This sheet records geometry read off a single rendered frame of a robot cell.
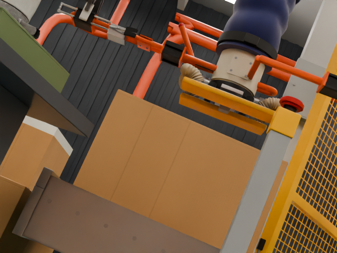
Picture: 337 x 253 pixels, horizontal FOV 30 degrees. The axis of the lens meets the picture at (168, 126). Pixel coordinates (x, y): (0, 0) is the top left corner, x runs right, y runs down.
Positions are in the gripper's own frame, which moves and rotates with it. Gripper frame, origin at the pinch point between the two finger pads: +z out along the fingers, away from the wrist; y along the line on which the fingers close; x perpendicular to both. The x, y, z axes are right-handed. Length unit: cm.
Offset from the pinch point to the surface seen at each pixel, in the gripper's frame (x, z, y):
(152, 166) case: -46, 45, -21
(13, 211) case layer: -12, 75, -20
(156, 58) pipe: 80, -243, 752
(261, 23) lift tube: -61, -20, -9
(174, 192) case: -56, 50, -21
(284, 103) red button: -75, 19, -51
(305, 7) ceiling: -121, -495, 888
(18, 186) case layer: -10, 67, -20
